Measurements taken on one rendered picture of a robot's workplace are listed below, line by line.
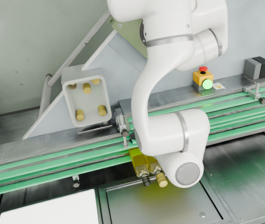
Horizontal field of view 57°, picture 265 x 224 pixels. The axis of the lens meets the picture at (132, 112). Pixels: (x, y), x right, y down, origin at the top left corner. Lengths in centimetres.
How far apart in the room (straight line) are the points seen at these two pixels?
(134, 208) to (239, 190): 46
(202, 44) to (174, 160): 37
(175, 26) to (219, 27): 31
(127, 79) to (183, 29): 73
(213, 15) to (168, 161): 38
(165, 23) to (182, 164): 25
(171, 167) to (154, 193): 62
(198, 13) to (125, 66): 53
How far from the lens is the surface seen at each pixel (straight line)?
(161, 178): 96
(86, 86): 106
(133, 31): 97
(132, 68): 111
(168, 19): 43
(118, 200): 110
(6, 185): 122
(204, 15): 67
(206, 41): 73
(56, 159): 111
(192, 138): 46
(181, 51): 43
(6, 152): 123
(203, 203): 108
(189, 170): 49
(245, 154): 135
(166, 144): 44
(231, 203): 114
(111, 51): 107
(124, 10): 46
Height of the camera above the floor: 176
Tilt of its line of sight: 56 degrees down
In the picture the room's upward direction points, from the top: 156 degrees clockwise
